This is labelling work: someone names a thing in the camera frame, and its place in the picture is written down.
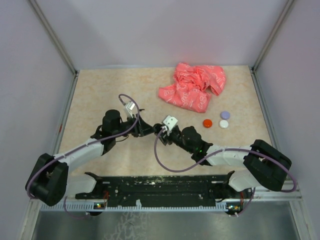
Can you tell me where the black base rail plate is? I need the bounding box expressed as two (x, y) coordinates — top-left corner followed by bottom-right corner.
(75, 175), (252, 207)

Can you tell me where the orange earbud charging case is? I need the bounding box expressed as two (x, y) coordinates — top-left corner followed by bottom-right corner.
(202, 119), (213, 128)

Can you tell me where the right aluminium frame post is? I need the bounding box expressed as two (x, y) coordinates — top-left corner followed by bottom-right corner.
(250, 0), (295, 73)

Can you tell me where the white slotted cable duct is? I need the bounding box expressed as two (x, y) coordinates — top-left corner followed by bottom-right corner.
(39, 201), (246, 211)

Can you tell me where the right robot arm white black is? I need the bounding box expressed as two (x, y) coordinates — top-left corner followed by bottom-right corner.
(153, 123), (297, 198)

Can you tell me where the purple cable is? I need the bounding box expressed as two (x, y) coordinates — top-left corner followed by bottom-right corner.
(25, 93), (139, 199)
(153, 129), (298, 193)

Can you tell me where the aluminium frame post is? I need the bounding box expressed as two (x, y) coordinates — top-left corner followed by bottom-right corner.
(250, 0), (295, 73)
(27, 0), (79, 75)

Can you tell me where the left aluminium frame post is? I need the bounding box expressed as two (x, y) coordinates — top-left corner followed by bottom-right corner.
(27, 0), (79, 75)

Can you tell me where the white earbud charging case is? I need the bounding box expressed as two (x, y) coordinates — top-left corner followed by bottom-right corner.
(219, 119), (229, 129)

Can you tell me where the purple earbud charging case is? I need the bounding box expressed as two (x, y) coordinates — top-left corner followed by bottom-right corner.
(220, 111), (231, 120)

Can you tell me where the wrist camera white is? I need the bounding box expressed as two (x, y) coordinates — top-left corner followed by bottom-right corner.
(124, 101), (136, 119)
(162, 115), (178, 135)

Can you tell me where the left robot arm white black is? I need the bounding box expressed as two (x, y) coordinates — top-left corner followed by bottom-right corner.
(25, 109), (155, 207)

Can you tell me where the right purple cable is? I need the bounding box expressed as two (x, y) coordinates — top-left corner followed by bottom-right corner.
(153, 129), (298, 193)

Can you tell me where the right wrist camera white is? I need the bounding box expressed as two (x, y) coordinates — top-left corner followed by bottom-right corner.
(162, 115), (178, 135)

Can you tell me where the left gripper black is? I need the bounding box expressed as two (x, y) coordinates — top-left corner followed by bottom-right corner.
(113, 113), (157, 138)

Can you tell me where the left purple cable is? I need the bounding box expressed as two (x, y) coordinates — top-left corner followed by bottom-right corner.
(25, 93), (139, 199)

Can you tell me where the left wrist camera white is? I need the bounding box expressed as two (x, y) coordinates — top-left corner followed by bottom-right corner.
(124, 101), (136, 119)

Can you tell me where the crumpled pink printed cloth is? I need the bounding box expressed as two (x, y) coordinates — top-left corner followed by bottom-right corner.
(158, 62), (227, 113)

